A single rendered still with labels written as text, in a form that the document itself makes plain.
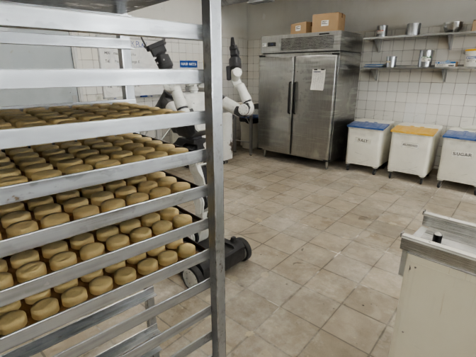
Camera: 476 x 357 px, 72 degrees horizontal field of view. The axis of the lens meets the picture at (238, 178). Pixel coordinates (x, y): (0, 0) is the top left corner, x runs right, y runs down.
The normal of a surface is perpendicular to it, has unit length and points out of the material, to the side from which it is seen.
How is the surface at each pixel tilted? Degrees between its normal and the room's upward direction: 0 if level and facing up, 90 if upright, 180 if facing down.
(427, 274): 90
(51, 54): 90
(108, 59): 90
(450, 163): 90
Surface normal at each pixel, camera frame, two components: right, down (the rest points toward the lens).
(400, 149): -0.66, 0.26
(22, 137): 0.66, 0.23
